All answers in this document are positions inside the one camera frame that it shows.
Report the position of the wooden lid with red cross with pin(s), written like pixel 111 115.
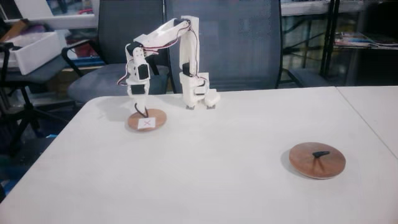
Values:
pixel 157 118

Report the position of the plain wooden lid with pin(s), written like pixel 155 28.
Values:
pixel 304 160

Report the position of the grey cushioned office chair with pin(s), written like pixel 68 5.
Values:
pixel 102 81

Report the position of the white foam box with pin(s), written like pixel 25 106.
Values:
pixel 37 51

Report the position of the mesh back office chair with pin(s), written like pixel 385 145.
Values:
pixel 242 40

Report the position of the black metal shelf rack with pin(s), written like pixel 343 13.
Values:
pixel 326 37

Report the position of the stack of magazines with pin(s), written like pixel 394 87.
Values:
pixel 357 40

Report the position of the black chair frame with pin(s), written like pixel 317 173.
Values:
pixel 26 109

